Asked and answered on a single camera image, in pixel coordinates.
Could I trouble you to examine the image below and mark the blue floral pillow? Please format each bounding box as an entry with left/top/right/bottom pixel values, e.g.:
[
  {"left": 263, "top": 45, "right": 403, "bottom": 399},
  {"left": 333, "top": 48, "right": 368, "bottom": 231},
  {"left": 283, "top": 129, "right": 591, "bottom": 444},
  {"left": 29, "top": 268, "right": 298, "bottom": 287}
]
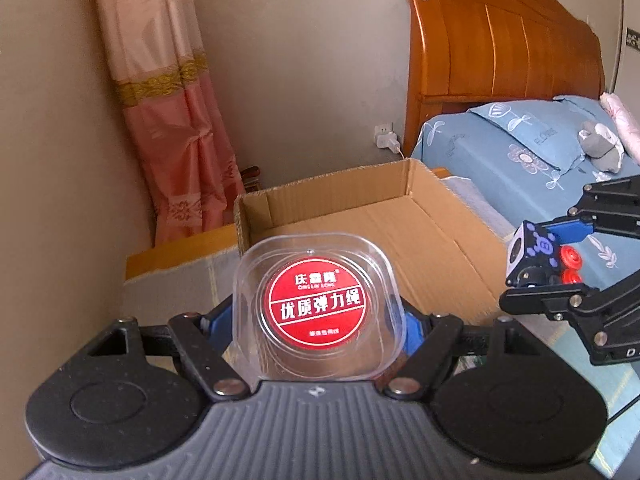
[{"left": 469, "top": 96, "right": 617, "bottom": 174}]

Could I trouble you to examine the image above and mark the grey plush toy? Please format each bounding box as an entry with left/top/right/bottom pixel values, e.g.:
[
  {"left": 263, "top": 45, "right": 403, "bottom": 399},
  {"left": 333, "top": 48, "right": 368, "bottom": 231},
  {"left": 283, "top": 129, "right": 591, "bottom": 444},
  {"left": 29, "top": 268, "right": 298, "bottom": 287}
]
[{"left": 577, "top": 122, "right": 625, "bottom": 174}]

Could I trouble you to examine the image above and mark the pink folded quilt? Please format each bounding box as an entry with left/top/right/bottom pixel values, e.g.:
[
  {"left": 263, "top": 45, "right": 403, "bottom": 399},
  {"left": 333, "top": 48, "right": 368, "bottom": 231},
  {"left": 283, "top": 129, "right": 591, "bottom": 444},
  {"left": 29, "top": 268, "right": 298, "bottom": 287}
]
[{"left": 599, "top": 92, "right": 640, "bottom": 165}]

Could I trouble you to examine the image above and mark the open cardboard box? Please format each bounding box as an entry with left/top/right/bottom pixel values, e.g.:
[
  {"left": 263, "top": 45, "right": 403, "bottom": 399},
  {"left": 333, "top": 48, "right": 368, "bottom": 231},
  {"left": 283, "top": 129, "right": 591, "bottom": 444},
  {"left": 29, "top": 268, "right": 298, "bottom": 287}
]
[{"left": 234, "top": 158, "right": 506, "bottom": 325}]

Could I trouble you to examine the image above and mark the pink patterned curtain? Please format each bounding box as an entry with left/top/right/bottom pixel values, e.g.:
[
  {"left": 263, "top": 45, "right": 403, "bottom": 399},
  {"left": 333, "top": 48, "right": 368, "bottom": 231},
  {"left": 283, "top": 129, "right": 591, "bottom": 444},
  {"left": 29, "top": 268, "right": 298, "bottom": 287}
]
[{"left": 96, "top": 0, "right": 244, "bottom": 244}]

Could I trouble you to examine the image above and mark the white wall charger plug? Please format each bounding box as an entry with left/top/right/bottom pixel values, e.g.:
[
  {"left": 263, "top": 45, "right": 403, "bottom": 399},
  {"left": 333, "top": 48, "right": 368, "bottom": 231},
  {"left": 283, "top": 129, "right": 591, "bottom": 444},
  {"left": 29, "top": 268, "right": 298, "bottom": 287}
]
[{"left": 374, "top": 122, "right": 405, "bottom": 158}]

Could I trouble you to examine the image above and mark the clear box red label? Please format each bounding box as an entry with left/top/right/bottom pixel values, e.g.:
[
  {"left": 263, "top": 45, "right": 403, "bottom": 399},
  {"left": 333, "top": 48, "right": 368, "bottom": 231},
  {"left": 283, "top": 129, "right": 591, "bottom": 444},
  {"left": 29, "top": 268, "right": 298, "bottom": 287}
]
[{"left": 227, "top": 233, "right": 407, "bottom": 386}]

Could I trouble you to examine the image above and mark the blue floral bed sheet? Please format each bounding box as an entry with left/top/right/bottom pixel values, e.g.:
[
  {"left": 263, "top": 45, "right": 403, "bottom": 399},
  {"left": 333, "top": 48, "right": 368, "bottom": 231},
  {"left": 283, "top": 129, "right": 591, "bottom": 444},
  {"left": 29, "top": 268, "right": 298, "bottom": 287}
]
[{"left": 409, "top": 94, "right": 640, "bottom": 302}]

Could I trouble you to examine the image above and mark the wooden bed headboard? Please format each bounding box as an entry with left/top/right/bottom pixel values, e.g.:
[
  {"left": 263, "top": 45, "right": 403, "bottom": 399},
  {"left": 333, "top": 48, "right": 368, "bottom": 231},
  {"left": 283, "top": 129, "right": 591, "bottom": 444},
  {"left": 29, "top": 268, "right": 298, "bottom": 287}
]
[{"left": 404, "top": 0, "right": 605, "bottom": 153}]

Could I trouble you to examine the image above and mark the black blue toy cube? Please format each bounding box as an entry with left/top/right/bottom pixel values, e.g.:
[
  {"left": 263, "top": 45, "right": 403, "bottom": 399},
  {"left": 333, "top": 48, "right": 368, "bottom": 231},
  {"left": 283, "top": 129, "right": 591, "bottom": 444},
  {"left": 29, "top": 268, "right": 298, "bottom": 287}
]
[{"left": 506, "top": 220, "right": 584, "bottom": 287}]

